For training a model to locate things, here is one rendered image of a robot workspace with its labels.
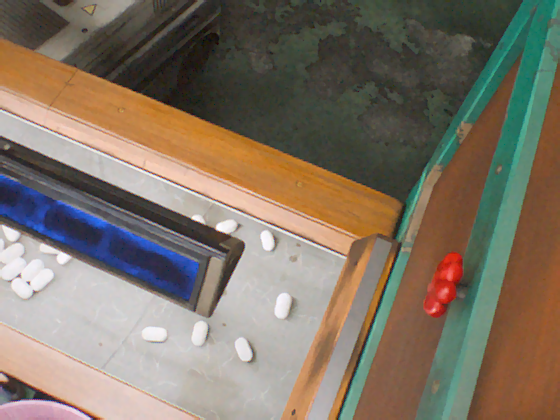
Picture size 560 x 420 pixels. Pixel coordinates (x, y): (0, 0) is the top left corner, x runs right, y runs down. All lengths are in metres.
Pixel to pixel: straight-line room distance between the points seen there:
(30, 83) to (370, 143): 1.16
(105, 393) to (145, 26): 1.07
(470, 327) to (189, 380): 0.56
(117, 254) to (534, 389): 0.39
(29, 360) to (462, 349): 0.64
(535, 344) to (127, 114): 0.82
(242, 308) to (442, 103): 1.38
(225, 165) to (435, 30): 1.48
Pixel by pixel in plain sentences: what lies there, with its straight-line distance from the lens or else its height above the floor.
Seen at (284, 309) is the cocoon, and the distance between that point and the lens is 0.87.
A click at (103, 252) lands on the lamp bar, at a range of 0.57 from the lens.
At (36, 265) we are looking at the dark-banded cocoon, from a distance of 0.92.
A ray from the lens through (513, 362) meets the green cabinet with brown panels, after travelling 0.31.
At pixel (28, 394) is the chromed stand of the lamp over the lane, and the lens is 0.92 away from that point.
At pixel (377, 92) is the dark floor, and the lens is 2.07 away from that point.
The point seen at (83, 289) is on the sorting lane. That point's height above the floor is 0.74.
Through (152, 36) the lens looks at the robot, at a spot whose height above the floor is 0.35.
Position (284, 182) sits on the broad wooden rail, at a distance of 0.94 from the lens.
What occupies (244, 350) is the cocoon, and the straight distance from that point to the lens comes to 0.85.
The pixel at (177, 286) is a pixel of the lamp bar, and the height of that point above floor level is 1.07.
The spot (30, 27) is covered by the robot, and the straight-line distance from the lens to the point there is 1.58.
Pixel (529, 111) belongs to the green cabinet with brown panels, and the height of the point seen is 1.27.
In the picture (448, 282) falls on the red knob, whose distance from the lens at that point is 0.37.
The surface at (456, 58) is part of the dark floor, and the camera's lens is 2.26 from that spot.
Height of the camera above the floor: 1.59
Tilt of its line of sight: 62 degrees down
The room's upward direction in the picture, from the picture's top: 11 degrees clockwise
